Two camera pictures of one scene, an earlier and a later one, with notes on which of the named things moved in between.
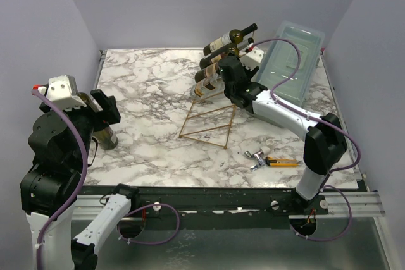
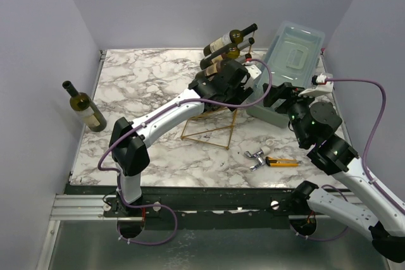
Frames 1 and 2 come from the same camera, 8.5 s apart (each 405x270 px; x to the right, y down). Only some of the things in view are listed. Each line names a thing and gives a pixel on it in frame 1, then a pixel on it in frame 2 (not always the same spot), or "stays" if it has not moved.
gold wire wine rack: (209, 119) stays
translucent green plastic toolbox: (281, 60) stays
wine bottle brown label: (235, 48) → (211, 69)
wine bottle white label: (233, 36) stays
